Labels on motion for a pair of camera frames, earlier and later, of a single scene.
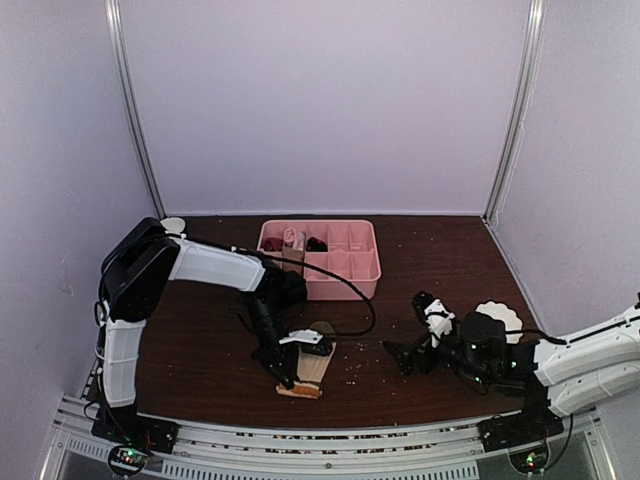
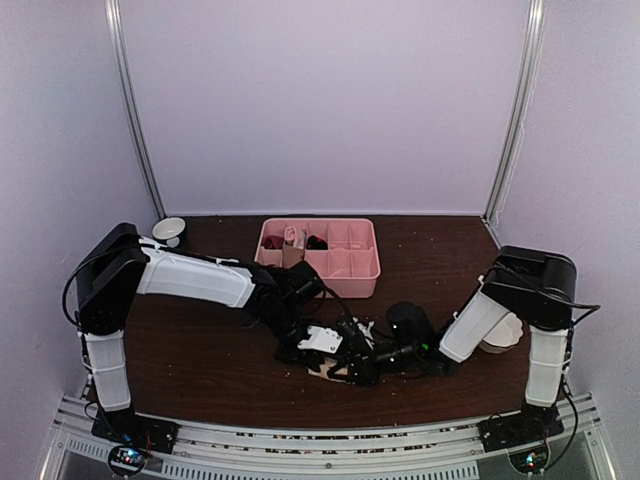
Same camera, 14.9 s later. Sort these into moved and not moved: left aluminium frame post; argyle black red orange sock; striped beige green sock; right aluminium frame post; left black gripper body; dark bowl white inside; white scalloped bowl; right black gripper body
Moved: left black gripper body; striped beige green sock; right black gripper body
Not moved: right aluminium frame post; argyle black red orange sock; white scalloped bowl; left aluminium frame post; dark bowl white inside
